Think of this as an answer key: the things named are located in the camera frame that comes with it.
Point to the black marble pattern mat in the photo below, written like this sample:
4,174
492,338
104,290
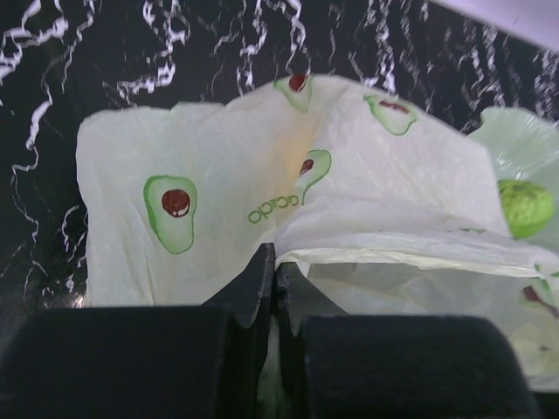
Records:
64,60

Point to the light green wavy bowl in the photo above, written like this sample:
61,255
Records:
523,147

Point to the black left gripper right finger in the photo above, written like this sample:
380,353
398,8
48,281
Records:
336,365

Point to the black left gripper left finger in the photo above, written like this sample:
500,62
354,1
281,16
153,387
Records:
145,362

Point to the light green plastic bag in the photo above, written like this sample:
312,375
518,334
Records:
386,209

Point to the green fruit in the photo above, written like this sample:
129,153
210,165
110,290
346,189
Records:
527,206

